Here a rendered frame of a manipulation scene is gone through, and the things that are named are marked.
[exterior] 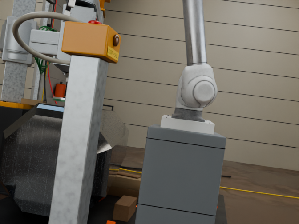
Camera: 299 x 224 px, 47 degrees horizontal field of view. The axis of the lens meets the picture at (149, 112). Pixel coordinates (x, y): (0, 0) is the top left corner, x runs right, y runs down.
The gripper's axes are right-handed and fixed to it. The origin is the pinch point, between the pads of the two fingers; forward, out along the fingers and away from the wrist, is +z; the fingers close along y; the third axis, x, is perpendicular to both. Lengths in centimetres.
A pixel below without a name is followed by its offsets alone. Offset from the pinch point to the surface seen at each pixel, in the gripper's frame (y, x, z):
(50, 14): 0.6, 7.7, 3.6
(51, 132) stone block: 85, -12, 36
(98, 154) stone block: 72, -43, 48
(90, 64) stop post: -68, -3, 62
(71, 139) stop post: -60, -3, 80
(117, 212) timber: 113, -75, 78
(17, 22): 15.2, 21.9, 4.3
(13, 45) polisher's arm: 153, 30, -57
